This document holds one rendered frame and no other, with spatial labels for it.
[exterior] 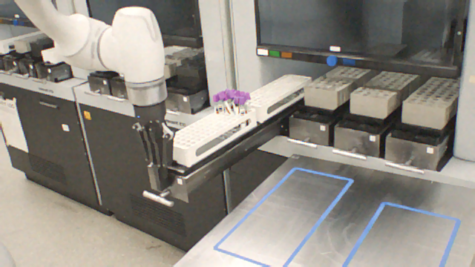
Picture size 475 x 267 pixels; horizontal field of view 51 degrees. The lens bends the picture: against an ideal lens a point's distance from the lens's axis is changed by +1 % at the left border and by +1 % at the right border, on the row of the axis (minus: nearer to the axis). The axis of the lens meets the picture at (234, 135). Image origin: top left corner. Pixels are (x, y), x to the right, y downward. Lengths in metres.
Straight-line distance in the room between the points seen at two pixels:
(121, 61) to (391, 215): 0.65
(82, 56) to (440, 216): 0.82
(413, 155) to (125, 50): 0.77
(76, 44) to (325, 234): 0.67
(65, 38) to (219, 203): 0.97
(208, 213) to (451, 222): 1.14
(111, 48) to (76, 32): 0.09
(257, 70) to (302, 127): 0.27
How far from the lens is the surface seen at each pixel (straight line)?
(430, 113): 1.39
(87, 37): 1.16
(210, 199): 1.91
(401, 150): 1.38
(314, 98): 1.53
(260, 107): 1.44
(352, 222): 1.00
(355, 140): 1.42
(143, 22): 1.08
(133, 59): 1.09
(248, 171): 1.71
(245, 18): 1.62
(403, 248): 0.94
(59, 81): 2.45
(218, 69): 1.75
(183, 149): 1.22
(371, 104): 1.45
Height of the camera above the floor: 1.39
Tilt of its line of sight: 24 degrees down
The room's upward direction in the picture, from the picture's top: 5 degrees counter-clockwise
